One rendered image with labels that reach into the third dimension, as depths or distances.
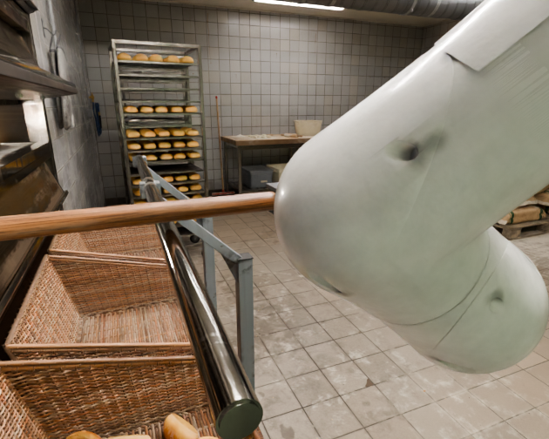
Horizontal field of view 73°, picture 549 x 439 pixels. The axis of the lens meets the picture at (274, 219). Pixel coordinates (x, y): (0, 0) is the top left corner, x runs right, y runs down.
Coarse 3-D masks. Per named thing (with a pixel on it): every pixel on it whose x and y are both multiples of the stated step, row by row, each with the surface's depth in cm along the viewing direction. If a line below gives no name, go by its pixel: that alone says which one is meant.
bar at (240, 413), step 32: (160, 192) 86; (160, 224) 55; (192, 224) 91; (224, 256) 98; (192, 288) 36; (192, 320) 31; (224, 352) 26; (224, 384) 23; (224, 416) 22; (256, 416) 23
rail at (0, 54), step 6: (0, 54) 60; (6, 54) 64; (6, 60) 63; (12, 60) 67; (18, 60) 72; (24, 60) 78; (18, 66) 72; (24, 66) 76; (30, 66) 82; (36, 66) 87; (36, 72) 86; (42, 72) 93; (48, 72) 103; (54, 78) 111; (60, 78) 124; (72, 84) 156
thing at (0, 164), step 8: (32, 144) 159; (40, 144) 159; (48, 144) 169; (16, 152) 131; (24, 152) 131; (32, 152) 138; (40, 152) 151; (0, 160) 112; (8, 160) 112; (16, 160) 116; (24, 160) 126; (32, 160) 136; (0, 168) 100; (8, 168) 107; (16, 168) 115; (0, 176) 99; (8, 176) 106
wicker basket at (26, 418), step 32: (0, 384) 73; (32, 384) 78; (64, 384) 81; (96, 384) 84; (128, 384) 87; (160, 384) 90; (192, 384) 93; (0, 416) 69; (32, 416) 80; (64, 416) 83; (128, 416) 89; (192, 416) 94
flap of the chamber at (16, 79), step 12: (0, 60) 59; (0, 72) 58; (12, 72) 65; (24, 72) 74; (0, 84) 74; (12, 84) 78; (24, 84) 82; (36, 84) 86; (48, 84) 97; (60, 84) 120; (0, 96) 107; (12, 96) 116; (24, 96) 125; (36, 96) 135; (48, 96) 149; (60, 96) 165
